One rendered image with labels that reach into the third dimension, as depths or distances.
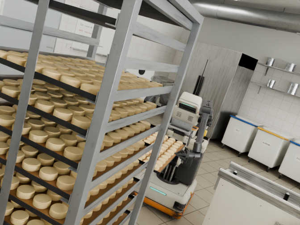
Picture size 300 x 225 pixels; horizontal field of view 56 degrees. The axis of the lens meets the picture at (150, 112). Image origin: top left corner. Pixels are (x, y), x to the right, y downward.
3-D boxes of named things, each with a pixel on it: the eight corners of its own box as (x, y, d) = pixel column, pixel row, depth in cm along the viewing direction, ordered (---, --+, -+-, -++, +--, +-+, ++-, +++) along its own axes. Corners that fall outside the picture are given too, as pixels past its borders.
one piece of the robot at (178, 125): (165, 134, 300) (172, 115, 295) (189, 144, 292) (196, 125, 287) (160, 137, 285) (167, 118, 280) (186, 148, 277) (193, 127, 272)
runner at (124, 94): (166, 90, 126) (168, 84, 125) (172, 92, 125) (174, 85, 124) (85, 100, 66) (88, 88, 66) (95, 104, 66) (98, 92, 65)
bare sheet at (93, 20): (101, 26, 131) (102, 22, 130) (181, 50, 119) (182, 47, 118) (-15, -14, 75) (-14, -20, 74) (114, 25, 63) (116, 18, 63)
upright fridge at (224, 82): (226, 143, 677) (258, 60, 632) (206, 144, 611) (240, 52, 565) (182, 120, 767) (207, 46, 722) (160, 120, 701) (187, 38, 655)
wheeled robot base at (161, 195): (147, 176, 374) (153, 159, 368) (193, 197, 355) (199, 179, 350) (126, 195, 312) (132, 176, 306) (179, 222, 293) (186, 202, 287)
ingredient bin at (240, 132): (217, 147, 620) (230, 114, 603) (230, 145, 669) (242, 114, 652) (239, 158, 587) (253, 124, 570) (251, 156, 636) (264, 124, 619)
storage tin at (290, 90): (296, 95, 574) (301, 85, 569) (293, 94, 561) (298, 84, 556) (288, 93, 585) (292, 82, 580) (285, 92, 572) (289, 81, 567)
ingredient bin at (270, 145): (243, 161, 579) (257, 126, 562) (256, 158, 627) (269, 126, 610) (268, 174, 545) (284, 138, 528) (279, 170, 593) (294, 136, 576)
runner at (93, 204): (143, 162, 134) (145, 156, 133) (148, 164, 133) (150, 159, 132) (52, 229, 74) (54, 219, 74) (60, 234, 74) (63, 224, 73)
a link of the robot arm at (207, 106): (215, 98, 232) (203, 96, 235) (212, 114, 229) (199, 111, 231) (212, 116, 274) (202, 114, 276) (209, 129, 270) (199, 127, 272)
